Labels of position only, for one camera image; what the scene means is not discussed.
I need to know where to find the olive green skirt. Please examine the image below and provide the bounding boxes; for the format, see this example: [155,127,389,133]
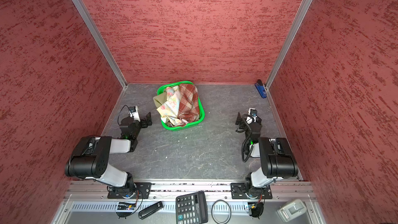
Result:
[153,92,167,108]

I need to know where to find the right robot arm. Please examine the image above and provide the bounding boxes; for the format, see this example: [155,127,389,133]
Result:
[231,109,299,200]

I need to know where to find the blue clamp tool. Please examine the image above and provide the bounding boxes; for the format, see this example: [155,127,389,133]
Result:
[255,79,267,99]

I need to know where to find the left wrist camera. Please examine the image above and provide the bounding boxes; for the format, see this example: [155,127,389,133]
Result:
[128,106,141,121]

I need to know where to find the red plaid skirt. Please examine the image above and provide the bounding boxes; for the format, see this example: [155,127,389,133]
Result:
[177,84,200,125]

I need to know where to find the floral pastel skirt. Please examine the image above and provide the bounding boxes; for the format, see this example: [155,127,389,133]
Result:
[157,86,183,127]

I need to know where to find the right aluminium corner post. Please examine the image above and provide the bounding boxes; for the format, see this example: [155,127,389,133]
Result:
[265,0,313,91]

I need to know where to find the black calculator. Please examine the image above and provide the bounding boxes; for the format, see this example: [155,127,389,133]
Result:
[175,191,208,224]

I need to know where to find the aluminium front rail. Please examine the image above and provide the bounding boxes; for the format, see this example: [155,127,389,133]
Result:
[61,180,317,202]

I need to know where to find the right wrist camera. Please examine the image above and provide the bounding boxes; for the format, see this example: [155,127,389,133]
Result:
[246,108,262,124]

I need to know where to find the left aluminium corner post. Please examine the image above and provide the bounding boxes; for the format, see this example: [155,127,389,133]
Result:
[72,0,128,89]

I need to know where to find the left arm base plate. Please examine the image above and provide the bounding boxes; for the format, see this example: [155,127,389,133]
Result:
[107,183,152,200]

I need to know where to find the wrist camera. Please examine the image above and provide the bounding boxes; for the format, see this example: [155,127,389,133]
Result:
[246,108,262,124]
[128,106,141,121]

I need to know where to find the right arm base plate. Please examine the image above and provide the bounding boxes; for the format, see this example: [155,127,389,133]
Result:
[231,183,273,200]

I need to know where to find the black remote stick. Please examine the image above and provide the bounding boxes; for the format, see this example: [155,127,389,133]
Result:
[138,201,164,220]

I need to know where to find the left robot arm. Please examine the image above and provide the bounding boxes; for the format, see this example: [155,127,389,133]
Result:
[65,113,152,199]

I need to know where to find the aluminium corner post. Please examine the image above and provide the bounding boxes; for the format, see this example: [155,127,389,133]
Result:
[265,0,313,91]
[72,0,128,89]

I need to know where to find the black cable ring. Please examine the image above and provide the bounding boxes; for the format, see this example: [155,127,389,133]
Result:
[211,199,232,224]

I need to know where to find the grey white box device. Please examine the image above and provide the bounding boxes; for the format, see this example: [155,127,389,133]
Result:
[276,199,307,223]

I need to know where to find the green plastic basket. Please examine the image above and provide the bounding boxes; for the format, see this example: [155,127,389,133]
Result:
[153,81,205,131]

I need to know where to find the left circuit board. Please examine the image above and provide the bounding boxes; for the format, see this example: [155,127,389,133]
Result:
[116,202,136,218]

